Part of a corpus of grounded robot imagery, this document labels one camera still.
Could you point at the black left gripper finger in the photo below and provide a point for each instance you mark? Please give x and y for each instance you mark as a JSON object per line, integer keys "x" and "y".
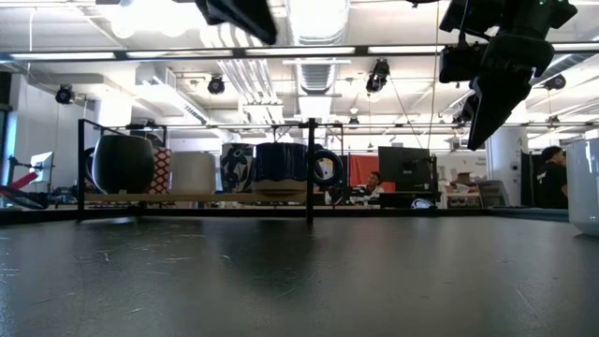
{"x": 243, "y": 19}

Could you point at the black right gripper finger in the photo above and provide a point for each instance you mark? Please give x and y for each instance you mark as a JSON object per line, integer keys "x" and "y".
{"x": 496, "y": 107}

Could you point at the white mug pink inside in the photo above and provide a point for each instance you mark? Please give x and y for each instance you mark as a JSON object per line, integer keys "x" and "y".
{"x": 585, "y": 187}

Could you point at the cobalt blue mug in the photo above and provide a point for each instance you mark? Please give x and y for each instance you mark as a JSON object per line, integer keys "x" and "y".
{"x": 281, "y": 161}

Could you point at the white mug navy floral print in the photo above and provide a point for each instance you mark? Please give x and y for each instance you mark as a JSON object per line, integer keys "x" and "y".
{"x": 236, "y": 168}

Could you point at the white mug green inside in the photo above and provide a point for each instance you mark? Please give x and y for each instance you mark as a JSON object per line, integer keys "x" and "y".
{"x": 192, "y": 173}

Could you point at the white mug red lattice print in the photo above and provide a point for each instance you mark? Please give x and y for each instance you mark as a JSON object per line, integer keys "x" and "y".
{"x": 161, "y": 171}

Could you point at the dark teal mug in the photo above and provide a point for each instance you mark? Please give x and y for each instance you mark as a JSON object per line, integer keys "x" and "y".
{"x": 121, "y": 164}

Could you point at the black overhead crossbar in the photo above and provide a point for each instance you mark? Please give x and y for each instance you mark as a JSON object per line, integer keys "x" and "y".
{"x": 238, "y": 50}

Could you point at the black ceiling spotlight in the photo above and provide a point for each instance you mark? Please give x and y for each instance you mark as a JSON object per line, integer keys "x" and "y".
{"x": 64, "y": 95}
{"x": 216, "y": 85}
{"x": 555, "y": 82}
{"x": 378, "y": 77}

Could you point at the person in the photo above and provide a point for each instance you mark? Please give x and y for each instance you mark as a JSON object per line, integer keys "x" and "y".
{"x": 552, "y": 180}
{"x": 373, "y": 187}

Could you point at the black desk monitor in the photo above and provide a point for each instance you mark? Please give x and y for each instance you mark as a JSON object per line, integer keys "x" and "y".
{"x": 404, "y": 166}

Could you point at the red partition panel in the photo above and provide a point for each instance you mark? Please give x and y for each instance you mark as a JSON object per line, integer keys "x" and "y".
{"x": 360, "y": 166}

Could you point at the white monitor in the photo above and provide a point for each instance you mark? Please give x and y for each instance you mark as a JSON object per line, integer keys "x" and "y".
{"x": 42, "y": 166}

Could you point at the black table mat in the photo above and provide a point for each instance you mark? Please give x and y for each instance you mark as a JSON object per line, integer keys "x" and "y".
{"x": 299, "y": 281}

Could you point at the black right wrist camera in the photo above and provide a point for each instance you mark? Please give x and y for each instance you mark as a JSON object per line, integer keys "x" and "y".
{"x": 461, "y": 63}

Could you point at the silver ventilation duct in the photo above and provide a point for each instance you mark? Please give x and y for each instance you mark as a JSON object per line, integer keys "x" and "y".
{"x": 318, "y": 77}

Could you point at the black aluminium table frame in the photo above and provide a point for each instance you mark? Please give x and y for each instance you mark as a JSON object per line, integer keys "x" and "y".
{"x": 421, "y": 213}

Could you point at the black metal rack frame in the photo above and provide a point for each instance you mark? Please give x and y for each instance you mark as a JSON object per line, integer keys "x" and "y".
{"x": 310, "y": 206}

